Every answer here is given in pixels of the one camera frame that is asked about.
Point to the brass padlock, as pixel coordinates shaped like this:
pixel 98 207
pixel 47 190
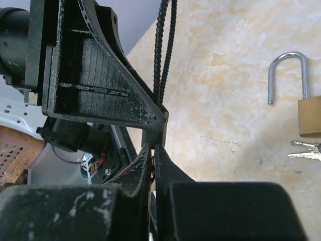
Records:
pixel 308 107

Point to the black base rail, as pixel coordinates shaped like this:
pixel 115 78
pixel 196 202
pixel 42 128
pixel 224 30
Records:
pixel 117 154

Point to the silver key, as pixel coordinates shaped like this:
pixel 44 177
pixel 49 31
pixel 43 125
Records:
pixel 312 153
pixel 152 175

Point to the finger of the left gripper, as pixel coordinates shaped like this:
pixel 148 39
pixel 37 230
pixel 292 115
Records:
pixel 81 85

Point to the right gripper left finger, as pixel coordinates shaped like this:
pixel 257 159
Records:
pixel 118 210

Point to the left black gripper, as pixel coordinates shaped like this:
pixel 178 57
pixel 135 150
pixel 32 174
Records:
pixel 102 24

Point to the black cable lock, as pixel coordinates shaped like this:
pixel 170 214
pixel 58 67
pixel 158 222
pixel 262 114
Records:
pixel 161 71

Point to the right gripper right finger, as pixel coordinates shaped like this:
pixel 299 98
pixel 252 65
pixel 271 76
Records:
pixel 191 210

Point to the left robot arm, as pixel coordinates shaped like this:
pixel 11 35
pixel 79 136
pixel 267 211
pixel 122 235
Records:
pixel 14 37

